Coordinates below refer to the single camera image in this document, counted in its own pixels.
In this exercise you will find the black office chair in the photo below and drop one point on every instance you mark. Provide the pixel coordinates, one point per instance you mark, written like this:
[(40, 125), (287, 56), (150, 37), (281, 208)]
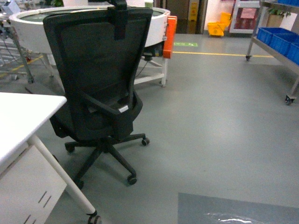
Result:
[(97, 54)]

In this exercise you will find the blue cart crate back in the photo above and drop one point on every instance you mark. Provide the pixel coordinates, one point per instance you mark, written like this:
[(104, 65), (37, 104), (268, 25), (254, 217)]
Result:
[(265, 33)]

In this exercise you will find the white desk with drawers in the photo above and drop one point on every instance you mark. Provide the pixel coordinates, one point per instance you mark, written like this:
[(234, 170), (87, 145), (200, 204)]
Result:
[(31, 179)]

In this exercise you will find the orange panel box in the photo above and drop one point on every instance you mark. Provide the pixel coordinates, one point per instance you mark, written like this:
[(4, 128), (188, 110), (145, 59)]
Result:
[(170, 35)]

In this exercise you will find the blue cart crate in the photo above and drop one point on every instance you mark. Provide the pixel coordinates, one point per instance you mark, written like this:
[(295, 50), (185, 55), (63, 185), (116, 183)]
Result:
[(265, 33), (282, 42), (293, 53)]

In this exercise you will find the white round machine table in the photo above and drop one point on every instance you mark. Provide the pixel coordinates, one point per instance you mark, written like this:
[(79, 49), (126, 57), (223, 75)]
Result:
[(31, 35)]

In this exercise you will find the steel wheeled cart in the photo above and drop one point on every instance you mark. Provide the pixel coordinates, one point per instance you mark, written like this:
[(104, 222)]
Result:
[(283, 5)]

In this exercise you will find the blue cart crate front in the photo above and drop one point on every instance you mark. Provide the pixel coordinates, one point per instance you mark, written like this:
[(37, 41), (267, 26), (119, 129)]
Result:
[(293, 53)]

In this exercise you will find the yellow mop bucket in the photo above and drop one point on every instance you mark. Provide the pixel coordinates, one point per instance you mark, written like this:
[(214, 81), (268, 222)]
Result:
[(218, 28)]

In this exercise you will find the blue cart crate middle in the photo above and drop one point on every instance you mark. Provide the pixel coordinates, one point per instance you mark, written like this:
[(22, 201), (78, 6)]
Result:
[(282, 42)]

